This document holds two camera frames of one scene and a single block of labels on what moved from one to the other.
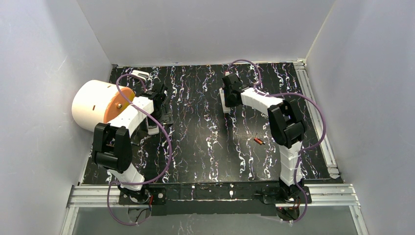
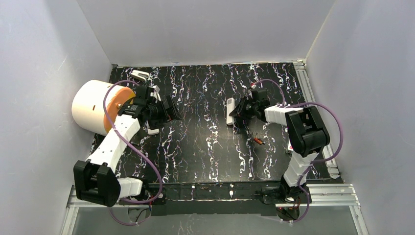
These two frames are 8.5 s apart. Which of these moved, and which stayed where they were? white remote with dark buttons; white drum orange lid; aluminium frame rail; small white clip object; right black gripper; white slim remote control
Moved: right black gripper; white slim remote control
Stayed: white drum orange lid; aluminium frame rail; white remote with dark buttons; small white clip object
